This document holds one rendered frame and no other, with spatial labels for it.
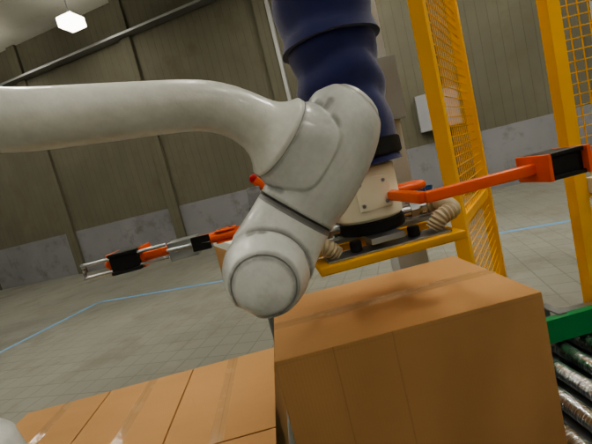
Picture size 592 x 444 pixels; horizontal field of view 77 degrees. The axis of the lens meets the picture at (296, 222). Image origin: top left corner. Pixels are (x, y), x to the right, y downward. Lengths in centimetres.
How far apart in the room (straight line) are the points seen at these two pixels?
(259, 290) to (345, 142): 19
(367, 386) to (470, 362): 23
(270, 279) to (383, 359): 53
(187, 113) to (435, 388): 77
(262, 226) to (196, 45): 1030
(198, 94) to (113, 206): 1173
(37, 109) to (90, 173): 1208
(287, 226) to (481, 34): 919
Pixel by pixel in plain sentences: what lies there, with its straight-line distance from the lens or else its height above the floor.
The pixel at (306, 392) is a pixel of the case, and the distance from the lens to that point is 88.
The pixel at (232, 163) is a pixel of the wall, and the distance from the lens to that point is 997.
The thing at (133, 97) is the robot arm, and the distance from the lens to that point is 41.
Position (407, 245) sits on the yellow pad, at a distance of 86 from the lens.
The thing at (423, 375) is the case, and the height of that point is 83.
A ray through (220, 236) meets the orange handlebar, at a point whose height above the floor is 122.
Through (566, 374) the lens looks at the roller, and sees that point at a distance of 147.
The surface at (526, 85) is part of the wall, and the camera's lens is 953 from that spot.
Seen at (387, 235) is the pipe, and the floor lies 114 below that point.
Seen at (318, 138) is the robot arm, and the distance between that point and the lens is 42.
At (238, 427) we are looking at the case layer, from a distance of 146.
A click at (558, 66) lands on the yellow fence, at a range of 176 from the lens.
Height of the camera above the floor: 132
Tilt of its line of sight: 7 degrees down
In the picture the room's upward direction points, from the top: 14 degrees counter-clockwise
